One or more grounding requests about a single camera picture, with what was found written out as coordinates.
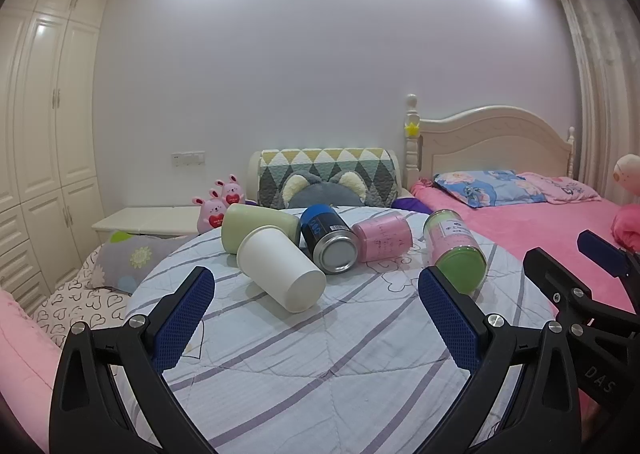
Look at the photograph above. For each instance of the cream wooden bed headboard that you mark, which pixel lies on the cream wooden bed headboard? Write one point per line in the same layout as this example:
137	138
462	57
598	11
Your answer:
495	137

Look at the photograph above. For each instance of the white bedside table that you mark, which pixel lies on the white bedside table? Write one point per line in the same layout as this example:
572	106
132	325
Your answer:
157	221

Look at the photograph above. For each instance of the pink bunny plush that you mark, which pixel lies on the pink bunny plush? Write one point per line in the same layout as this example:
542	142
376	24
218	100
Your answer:
231	191
212	211

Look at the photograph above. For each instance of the cream curtain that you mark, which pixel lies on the cream curtain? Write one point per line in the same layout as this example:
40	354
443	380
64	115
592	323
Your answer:
605	36

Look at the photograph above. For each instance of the glass jar green pink liner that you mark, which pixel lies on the glass jar green pink liner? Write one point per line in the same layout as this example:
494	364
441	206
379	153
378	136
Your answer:
454	250

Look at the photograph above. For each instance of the grey flower pillow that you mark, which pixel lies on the grey flower pillow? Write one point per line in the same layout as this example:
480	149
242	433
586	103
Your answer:
127	259

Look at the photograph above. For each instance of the pink bed blanket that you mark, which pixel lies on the pink bed blanket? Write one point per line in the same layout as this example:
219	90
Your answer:
554	228

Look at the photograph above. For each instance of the grey cat plush cushion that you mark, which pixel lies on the grey cat plush cushion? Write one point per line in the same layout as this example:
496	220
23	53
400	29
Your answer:
303	190

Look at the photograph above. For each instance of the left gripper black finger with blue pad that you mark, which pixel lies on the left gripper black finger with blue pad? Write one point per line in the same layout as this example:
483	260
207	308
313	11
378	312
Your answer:
521	395
87	414

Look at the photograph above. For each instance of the pink cup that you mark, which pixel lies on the pink cup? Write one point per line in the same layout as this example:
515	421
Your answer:
386	237

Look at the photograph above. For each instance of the white paper cup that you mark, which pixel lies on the white paper cup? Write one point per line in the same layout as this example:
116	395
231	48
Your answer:
270	259

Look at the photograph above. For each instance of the striped white table cloth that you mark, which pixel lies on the striped white table cloth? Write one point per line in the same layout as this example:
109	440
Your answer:
362	371

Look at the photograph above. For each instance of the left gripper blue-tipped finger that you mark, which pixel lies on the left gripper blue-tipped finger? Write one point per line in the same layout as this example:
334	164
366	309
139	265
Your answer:
618	262

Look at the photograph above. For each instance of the front pink bunny plush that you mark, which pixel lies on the front pink bunny plush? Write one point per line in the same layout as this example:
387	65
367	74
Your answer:
212	211

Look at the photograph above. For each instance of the pink cartoon pillow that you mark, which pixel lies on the pink cartoon pillow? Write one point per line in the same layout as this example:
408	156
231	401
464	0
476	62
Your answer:
561	190

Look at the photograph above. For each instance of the rear pink bunny plush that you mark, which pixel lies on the rear pink bunny plush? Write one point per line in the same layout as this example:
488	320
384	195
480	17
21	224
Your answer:
231	191

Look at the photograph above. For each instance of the blue cartoon pillow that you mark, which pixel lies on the blue cartoon pillow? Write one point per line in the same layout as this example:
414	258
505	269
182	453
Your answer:
489	188

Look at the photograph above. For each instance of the pink quilt left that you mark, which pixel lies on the pink quilt left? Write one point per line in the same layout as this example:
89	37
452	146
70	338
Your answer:
29	361

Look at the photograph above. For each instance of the heart pattern bed sheet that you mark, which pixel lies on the heart pattern bed sheet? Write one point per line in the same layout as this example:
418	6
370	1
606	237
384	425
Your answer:
77	300

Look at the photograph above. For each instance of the dark blue metal can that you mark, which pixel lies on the dark blue metal can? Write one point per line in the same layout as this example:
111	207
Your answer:
330	242

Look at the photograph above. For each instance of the cream wardrobe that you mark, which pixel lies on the cream wardrobe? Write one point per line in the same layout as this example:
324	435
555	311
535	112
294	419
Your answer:
50	196

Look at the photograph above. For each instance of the triangle pattern quilted headboard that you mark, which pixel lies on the triangle pattern quilted headboard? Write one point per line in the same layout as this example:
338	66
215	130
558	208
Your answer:
269	169

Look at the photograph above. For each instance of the wall socket panel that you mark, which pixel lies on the wall socket panel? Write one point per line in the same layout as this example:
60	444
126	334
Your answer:
188	158

